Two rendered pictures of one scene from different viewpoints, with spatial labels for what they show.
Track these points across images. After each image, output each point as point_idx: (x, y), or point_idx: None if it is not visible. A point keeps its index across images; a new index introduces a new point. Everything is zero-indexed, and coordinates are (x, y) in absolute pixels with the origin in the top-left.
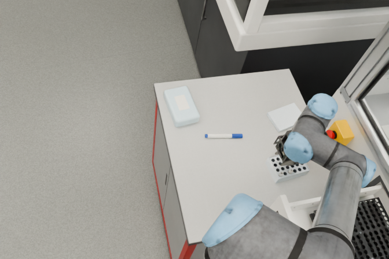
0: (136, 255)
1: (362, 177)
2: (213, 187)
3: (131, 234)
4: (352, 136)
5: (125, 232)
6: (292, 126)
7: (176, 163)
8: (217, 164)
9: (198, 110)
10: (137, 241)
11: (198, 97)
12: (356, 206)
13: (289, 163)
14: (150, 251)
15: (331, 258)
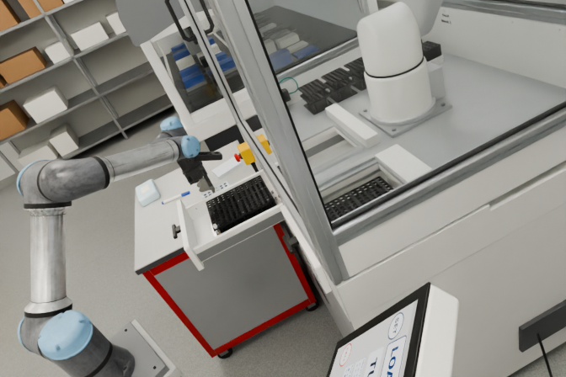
0: (188, 356)
1: (172, 143)
2: (162, 230)
3: (184, 340)
4: (248, 148)
5: (179, 340)
6: (231, 172)
7: (138, 227)
8: (168, 216)
9: (162, 191)
10: (189, 343)
11: (164, 183)
12: (141, 151)
13: (207, 188)
14: (200, 348)
15: (67, 161)
